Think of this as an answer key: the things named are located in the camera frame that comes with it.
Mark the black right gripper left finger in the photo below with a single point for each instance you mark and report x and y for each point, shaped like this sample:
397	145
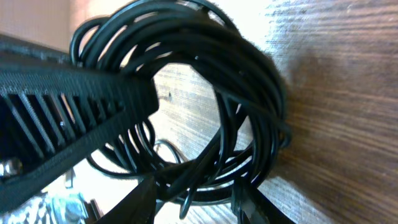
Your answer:
138	207

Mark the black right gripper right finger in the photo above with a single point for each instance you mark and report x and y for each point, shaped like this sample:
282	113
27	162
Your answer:
252	207

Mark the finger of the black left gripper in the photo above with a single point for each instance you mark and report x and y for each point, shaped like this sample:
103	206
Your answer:
54	114

